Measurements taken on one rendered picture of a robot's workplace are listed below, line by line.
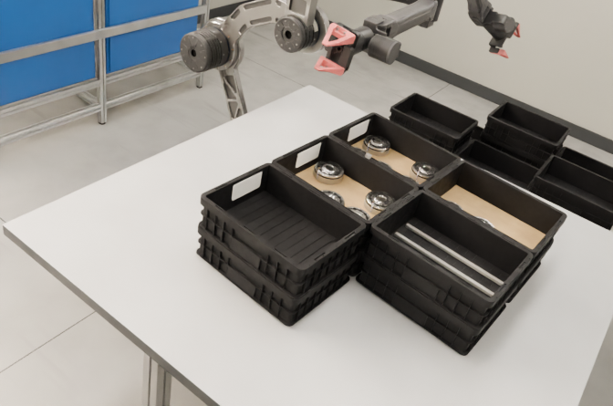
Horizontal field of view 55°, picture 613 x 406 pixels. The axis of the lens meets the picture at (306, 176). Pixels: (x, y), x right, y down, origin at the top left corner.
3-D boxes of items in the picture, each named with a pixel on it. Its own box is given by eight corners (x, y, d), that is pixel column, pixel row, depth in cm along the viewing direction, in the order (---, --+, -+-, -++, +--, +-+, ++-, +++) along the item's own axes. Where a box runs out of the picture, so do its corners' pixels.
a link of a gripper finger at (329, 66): (326, 84, 135) (346, 73, 142) (335, 57, 131) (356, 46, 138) (302, 70, 137) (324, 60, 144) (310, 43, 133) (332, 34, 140)
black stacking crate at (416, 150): (321, 161, 217) (327, 135, 211) (367, 137, 238) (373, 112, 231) (410, 216, 199) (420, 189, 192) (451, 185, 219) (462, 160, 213)
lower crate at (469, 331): (351, 281, 184) (360, 253, 177) (402, 241, 205) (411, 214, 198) (463, 360, 166) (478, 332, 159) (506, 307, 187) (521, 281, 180)
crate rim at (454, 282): (367, 231, 173) (368, 224, 171) (419, 193, 193) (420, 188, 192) (489, 310, 154) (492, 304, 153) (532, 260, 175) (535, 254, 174)
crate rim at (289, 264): (197, 202, 170) (197, 194, 169) (268, 167, 191) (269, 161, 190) (300, 278, 152) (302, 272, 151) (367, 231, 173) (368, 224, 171)
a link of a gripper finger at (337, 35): (330, 70, 133) (351, 60, 140) (339, 42, 128) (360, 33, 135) (306, 57, 135) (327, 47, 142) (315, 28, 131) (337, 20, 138)
